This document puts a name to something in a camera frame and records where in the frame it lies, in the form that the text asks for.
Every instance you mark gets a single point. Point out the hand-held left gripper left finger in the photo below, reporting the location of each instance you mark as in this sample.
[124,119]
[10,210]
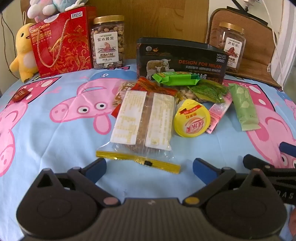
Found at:
[96,170]

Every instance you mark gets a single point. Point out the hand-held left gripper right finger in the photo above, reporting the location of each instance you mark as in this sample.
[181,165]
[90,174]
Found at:
[203,170]

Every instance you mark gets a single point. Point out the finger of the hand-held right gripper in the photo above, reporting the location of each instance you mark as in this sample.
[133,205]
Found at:
[256,162]
[288,148]

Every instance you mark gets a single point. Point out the yellow jelly cup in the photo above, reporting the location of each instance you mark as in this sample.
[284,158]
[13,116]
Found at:
[192,120]

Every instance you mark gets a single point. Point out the pale green snack packet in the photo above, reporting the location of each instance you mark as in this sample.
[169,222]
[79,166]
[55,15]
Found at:
[245,106]

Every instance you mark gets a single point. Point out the pink snack packet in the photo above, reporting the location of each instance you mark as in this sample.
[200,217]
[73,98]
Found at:
[218,111]

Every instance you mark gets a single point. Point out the clear zip bag of jerky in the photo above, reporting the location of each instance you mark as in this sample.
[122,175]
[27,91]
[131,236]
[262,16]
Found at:
[138,115]

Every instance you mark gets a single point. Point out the yellow peanut packet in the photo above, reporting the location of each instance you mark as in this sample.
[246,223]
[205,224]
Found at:
[187,93]

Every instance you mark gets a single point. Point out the dark green snack packet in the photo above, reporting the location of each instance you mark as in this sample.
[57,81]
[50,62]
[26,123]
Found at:
[208,91]

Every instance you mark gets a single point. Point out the orange broad bean packet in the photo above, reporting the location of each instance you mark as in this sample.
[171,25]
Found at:
[122,92]

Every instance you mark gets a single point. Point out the bright green snack packet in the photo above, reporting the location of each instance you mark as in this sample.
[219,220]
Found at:
[175,78]

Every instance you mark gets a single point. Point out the red snack packet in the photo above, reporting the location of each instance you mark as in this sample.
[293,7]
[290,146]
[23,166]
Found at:
[148,85]

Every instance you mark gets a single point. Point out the black box with sheep print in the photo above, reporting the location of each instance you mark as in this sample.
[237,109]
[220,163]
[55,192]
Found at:
[185,58]

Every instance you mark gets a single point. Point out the pig printed blue blanket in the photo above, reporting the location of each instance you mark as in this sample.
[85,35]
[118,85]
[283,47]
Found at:
[57,139]

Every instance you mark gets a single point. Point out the frosted glass door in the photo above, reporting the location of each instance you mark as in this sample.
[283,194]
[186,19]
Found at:
[286,58]

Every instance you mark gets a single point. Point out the small dark red packet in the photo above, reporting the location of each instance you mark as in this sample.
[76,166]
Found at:
[22,95]

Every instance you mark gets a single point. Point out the brown seat cushion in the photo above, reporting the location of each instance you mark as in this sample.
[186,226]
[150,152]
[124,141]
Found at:
[254,46]

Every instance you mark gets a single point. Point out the pecan jar with gold lid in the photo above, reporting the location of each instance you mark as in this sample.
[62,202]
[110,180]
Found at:
[231,39]

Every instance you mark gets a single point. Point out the red gift box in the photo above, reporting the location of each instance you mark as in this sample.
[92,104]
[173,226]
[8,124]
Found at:
[67,46]

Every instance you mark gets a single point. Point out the cashew jar with gold lid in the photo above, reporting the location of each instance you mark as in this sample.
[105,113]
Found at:
[107,41]

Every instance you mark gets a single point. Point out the yellow plush duck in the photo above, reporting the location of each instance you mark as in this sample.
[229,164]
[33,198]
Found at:
[24,39]

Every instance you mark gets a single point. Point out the white power strip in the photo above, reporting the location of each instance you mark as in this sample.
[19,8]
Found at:
[252,1]

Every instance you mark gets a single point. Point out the wooden headboard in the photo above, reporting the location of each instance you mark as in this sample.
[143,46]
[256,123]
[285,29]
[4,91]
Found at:
[150,18]

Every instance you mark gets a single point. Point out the pastel plush toy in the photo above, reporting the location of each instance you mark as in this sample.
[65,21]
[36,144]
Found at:
[39,7]

